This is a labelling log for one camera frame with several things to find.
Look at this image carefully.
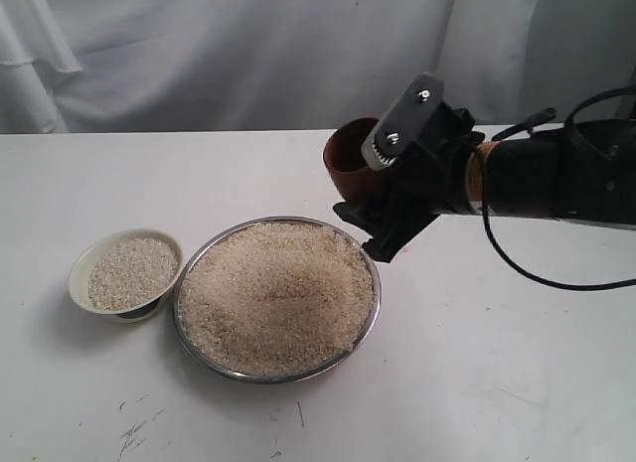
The rice heap in tray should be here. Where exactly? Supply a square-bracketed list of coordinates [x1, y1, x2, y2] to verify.
[177, 221, 375, 375]

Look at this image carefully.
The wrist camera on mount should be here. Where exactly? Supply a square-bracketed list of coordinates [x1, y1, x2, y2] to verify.
[361, 73, 444, 171]

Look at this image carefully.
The brown wooden cup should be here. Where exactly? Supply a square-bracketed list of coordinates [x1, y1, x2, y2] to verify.
[323, 117, 384, 201]

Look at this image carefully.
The rice in white bowl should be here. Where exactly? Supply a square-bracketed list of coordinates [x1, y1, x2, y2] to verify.
[87, 237, 179, 311]

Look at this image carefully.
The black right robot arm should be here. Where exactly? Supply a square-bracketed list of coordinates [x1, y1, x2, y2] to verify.
[323, 103, 635, 262]

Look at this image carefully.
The round metal tray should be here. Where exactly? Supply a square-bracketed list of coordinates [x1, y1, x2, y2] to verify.
[172, 215, 383, 385]

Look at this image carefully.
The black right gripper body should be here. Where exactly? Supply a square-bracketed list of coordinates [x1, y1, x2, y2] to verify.
[379, 103, 483, 247]

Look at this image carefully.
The white ceramic bowl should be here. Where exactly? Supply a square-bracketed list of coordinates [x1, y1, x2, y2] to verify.
[68, 229, 184, 323]

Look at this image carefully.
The white backdrop curtain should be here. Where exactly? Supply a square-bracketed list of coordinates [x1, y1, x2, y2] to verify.
[1, 0, 635, 133]

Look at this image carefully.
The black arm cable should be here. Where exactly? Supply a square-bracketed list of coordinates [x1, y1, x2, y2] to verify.
[479, 85, 636, 289]

